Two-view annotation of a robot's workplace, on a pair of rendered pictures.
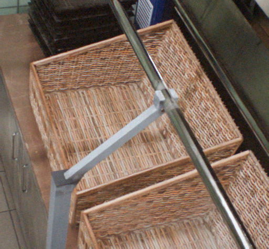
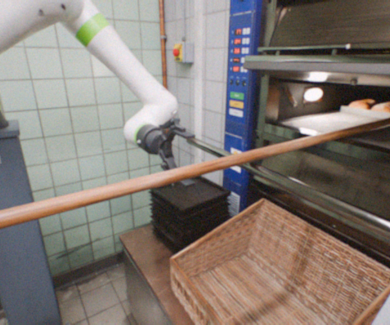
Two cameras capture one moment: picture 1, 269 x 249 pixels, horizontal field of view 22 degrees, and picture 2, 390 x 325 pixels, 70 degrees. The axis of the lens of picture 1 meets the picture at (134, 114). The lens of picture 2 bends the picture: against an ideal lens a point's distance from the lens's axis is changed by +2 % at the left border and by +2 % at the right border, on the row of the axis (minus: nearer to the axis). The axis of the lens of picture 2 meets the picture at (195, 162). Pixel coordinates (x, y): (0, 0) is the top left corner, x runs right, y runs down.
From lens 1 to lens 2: 1.13 m
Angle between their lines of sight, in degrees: 23
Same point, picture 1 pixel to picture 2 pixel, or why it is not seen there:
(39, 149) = not seen: outside the picture
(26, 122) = (176, 313)
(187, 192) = not seen: outside the picture
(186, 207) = not seen: outside the picture
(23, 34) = (150, 240)
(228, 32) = (333, 187)
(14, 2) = (131, 226)
